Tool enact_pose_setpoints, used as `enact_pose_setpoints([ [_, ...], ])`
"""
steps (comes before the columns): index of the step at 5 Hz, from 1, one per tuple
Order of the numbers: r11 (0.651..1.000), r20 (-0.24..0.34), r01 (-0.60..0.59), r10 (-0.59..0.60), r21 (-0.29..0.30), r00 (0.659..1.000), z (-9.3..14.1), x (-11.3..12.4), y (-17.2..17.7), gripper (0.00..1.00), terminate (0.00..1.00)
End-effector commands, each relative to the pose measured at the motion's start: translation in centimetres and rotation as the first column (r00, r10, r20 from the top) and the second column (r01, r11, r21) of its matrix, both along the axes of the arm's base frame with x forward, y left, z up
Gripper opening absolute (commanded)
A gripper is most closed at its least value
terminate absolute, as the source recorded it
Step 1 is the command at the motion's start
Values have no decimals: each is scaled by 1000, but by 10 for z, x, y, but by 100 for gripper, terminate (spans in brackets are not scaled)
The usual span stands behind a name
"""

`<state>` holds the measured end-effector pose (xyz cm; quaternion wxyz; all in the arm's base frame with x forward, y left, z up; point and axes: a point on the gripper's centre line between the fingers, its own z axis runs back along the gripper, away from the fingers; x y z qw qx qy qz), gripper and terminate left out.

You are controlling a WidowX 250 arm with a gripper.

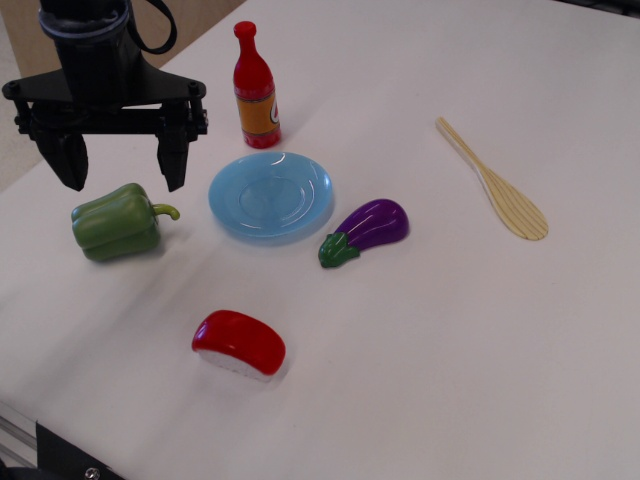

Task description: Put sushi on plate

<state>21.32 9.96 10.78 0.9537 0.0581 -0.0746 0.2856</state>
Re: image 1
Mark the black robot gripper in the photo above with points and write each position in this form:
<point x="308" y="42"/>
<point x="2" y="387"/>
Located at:
<point x="106" y="86"/>

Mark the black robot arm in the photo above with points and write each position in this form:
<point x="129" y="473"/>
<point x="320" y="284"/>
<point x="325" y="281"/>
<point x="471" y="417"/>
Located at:
<point x="104" y="86"/>

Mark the blue plastic plate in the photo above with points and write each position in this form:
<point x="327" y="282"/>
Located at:
<point x="272" y="197"/>

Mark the red toy sushi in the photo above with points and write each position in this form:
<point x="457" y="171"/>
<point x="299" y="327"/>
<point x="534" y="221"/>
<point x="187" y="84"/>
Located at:
<point x="240" y="343"/>

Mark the green toy bell pepper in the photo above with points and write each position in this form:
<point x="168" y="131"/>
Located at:
<point x="120" y="223"/>

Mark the red toy sauce bottle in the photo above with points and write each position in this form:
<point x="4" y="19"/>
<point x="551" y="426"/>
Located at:
<point x="255" y="92"/>

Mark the purple toy eggplant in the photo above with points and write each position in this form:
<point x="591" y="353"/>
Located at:
<point x="376" y="223"/>

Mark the wooden spatula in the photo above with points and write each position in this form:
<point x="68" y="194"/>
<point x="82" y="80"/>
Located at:
<point x="514" y="209"/>

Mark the aluminium table frame rail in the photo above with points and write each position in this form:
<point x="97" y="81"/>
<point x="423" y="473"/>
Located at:
<point x="18" y="438"/>

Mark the black metal corner bracket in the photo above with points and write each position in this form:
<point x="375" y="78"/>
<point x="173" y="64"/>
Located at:
<point x="57" y="458"/>

